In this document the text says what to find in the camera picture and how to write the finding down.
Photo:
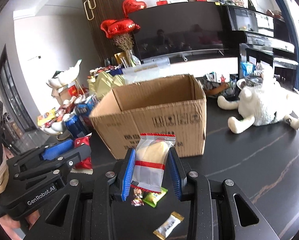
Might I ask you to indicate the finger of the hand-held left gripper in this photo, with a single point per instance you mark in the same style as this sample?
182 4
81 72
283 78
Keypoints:
58 148
74 155

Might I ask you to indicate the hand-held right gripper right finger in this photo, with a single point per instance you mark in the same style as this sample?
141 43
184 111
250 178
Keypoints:
175 177

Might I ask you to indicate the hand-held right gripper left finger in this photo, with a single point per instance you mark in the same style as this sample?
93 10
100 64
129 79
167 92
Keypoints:
127 177

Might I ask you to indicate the red snack packet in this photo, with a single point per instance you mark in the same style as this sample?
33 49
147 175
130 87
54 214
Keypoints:
83 165

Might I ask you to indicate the clear bread packet red band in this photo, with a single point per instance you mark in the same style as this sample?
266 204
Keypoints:
150 160

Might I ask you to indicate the small green snack packet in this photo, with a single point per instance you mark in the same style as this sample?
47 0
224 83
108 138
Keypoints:
153 197

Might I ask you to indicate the brown cardboard box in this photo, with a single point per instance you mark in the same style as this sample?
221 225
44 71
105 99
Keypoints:
152 120

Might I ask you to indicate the white bowl of snacks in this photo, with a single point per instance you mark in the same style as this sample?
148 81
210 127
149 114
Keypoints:
54 115

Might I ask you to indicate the white petal bowl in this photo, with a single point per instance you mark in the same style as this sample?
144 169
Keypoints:
54 128
64 77

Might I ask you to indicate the small colourful wrapped candy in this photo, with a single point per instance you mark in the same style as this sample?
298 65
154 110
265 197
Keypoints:
137 198

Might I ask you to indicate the blue cookie box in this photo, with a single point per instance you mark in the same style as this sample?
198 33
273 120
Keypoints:
87 107

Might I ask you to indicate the white gold sachet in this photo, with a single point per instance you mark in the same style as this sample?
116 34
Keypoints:
168 226

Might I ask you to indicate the open cardboard carton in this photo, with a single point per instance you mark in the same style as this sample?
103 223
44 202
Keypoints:
59 96

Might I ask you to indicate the small red box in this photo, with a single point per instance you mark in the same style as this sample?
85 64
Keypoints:
72 90

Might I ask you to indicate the black framed glass door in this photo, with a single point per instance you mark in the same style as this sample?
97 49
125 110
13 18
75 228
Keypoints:
12 92

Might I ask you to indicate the pale gold gift boxes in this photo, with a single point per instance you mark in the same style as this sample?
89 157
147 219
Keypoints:
104 83

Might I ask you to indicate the dark patterned bowl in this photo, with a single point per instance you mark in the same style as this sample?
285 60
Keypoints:
219 87

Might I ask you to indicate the yellow paper box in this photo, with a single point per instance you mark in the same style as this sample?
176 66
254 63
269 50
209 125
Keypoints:
119 59

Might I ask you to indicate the glass vase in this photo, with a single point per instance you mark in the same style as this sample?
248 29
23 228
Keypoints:
130 58

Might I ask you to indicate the white plush sheep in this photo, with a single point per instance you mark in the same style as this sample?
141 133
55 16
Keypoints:
262 105

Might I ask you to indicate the dried flower bunch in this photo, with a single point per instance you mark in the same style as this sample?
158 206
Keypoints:
124 43

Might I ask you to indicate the blue snack bag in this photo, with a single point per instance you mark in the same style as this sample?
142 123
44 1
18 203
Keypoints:
248 68

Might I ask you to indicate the white tissue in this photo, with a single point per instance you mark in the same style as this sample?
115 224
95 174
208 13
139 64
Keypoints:
264 72

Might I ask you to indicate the black flat television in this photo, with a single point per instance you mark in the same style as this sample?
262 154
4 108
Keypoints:
179 30

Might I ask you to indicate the black piano bench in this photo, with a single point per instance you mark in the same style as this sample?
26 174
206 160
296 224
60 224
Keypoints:
287 63

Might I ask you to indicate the black upright piano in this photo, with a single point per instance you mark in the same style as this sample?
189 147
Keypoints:
254 22

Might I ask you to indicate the red square box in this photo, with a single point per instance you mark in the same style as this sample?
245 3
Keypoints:
162 3

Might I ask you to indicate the pink plush doll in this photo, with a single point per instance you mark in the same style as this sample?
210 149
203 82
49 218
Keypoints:
236 2

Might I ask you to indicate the black metronome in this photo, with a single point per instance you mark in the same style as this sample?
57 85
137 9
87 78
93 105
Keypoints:
251 5

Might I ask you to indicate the brown items on piano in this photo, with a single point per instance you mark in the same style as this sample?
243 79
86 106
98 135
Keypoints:
274 13

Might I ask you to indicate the wall switch panel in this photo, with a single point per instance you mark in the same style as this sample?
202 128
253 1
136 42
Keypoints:
34 58

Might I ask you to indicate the gold loop wall ornament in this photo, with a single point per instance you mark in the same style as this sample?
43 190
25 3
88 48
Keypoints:
89 5

